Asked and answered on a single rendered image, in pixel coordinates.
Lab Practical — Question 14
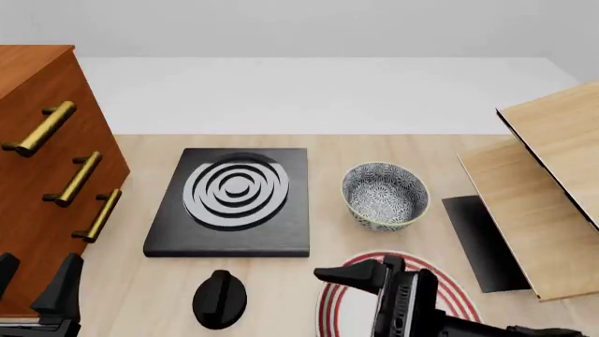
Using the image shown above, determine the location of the round black stove knob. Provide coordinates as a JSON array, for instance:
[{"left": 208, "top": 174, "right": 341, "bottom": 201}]
[{"left": 191, "top": 269, "right": 248, "bottom": 330}]

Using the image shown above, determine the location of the medium brass drawer handle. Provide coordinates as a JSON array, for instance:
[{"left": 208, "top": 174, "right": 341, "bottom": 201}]
[{"left": 42, "top": 151, "right": 104, "bottom": 208}]

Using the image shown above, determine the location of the orange-brown wooden cabinet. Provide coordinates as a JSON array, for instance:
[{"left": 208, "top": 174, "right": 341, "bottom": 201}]
[{"left": 0, "top": 44, "right": 132, "bottom": 320}]

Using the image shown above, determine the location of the small brass drawer handle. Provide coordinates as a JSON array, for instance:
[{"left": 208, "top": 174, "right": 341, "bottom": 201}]
[{"left": 71, "top": 188, "right": 124, "bottom": 244}]

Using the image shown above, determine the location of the patterned blue-white bowl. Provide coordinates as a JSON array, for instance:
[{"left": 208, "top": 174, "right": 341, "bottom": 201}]
[{"left": 340, "top": 160, "right": 431, "bottom": 233}]

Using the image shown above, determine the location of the flat black stove plate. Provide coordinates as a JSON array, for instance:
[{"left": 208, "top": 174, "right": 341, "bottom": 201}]
[{"left": 142, "top": 146, "right": 312, "bottom": 259}]

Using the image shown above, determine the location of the pale wooden shelf, black inside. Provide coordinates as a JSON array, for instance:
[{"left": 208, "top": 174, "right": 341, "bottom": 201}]
[{"left": 441, "top": 80, "right": 599, "bottom": 303}]

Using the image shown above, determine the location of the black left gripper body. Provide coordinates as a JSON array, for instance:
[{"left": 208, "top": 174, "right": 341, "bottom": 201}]
[{"left": 0, "top": 313, "right": 81, "bottom": 337}]

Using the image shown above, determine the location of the white plate with red rings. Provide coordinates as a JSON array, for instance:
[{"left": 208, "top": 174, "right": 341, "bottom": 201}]
[{"left": 315, "top": 250, "right": 484, "bottom": 337}]

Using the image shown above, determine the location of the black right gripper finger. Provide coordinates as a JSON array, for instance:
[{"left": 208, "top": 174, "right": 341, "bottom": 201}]
[{"left": 313, "top": 260, "right": 390, "bottom": 297}]

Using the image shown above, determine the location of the large brass drawer handle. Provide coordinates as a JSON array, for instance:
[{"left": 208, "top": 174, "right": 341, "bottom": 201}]
[{"left": 0, "top": 100, "right": 78, "bottom": 158}]

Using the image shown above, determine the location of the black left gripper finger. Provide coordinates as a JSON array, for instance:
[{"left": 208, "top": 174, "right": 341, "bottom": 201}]
[
  {"left": 29, "top": 252, "right": 86, "bottom": 325},
  {"left": 0, "top": 251, "right": 22, "bottom": 301}
]

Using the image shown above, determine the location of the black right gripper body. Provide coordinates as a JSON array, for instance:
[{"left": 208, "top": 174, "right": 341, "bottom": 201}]
[{"left": 370, "top": 255, "right": 419, "bottom": 337}]

